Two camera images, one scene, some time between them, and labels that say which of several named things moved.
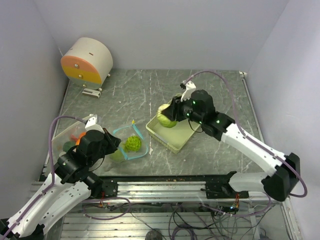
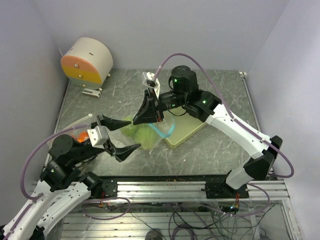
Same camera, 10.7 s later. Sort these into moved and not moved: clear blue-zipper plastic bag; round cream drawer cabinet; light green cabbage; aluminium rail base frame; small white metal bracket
Moved: clear blue-zipper plastic bag; light green cabbage
Not moved: round cream drawer cabinet; aluminium rail base frame; small white metal bracket
